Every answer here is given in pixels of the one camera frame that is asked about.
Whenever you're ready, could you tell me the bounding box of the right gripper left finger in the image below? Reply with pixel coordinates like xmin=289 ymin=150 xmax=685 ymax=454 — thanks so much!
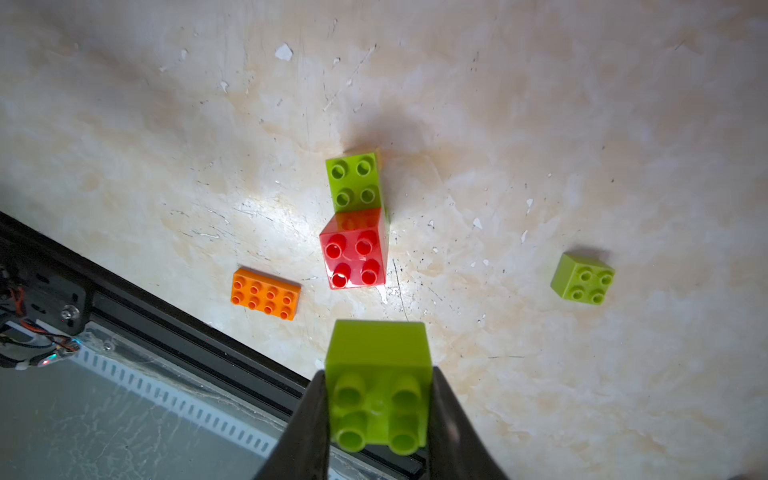
xmin=255 ymin=370 xmax=330 ymax=480

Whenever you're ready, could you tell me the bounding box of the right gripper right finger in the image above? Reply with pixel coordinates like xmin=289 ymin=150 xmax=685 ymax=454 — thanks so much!
xmin=426 ymin=367 xmax=508 ymax=480

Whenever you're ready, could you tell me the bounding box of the small green lego brick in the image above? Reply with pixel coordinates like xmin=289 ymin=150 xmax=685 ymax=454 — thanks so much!
xmin=325 ymin=320 xmax=433 ymax=456
xmin=550 ymin=253 xmax=615 ymax=306

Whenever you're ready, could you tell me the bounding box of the orange long lego brick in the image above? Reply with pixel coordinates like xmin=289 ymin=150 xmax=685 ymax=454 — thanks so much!
xmin=230 ymin=268 xmax=301 ymax=321

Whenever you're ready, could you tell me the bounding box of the red lego brick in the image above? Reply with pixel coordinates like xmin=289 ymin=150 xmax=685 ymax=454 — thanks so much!
xmin=319 ymin=207 xmax=389 ymax=290

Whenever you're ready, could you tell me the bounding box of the long green lego brick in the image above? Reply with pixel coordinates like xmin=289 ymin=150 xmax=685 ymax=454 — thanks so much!
xmin=325 ymin=150 xmax=383 ymax=213

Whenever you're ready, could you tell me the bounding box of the white slotted cable duct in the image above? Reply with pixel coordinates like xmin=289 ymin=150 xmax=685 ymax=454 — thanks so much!
xmin=67 ymin=340 xmax=286 ymax=479

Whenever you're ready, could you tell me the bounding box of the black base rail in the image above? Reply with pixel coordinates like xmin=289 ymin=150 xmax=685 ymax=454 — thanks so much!
xmin=0 ymin=211 xmax=427 ymax=480

